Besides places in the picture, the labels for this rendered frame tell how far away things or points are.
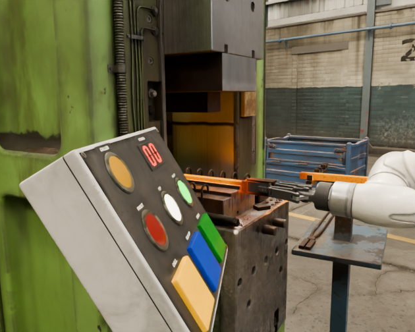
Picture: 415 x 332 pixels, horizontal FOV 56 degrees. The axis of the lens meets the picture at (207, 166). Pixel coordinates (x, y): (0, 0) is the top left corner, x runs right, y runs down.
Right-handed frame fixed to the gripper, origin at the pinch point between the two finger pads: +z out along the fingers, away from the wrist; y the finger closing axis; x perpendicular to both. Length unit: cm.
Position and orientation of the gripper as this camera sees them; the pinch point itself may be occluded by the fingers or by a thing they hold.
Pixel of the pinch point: (260, 187)
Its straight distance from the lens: 113.0
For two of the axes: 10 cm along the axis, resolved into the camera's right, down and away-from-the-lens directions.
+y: 5.3, -1.5, 8.3
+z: -8.5, -1.1, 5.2
